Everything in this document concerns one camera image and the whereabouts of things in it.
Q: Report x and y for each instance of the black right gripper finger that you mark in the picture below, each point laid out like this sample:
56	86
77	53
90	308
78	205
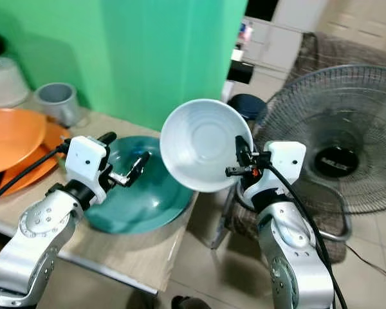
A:
242	149

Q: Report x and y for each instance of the white bowl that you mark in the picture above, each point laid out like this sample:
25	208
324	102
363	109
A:
199	145

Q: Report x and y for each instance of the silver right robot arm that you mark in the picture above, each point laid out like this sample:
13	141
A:
293	257

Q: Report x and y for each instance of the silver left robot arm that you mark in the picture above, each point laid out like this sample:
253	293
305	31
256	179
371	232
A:
29	244

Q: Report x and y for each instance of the teal plate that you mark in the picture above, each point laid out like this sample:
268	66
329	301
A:
148	206

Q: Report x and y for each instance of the dark blue round stool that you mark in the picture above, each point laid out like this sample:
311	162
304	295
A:
248	106

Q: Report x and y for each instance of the grey cup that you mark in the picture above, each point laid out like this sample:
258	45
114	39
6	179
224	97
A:
58	102

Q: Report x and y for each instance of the orange plate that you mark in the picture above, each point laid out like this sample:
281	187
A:
35	177
13	138

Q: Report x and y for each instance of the small black box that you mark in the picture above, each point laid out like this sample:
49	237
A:
240	71

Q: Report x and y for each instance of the green backdrop cloth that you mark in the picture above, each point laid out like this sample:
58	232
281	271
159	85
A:
141	51

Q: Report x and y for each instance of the white cabinet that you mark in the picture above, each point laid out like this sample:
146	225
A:
283	35

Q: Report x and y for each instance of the brown wicker chair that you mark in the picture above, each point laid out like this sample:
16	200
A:
341	51

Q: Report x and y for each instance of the black robot foot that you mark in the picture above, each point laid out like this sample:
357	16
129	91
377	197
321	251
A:
186	302

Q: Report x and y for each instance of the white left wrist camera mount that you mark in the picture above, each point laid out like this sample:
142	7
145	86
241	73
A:
87	158

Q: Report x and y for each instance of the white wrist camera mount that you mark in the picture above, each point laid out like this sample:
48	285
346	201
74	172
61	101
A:
87	158
286	161

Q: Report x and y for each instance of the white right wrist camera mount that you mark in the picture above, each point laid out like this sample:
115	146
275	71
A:
286	161

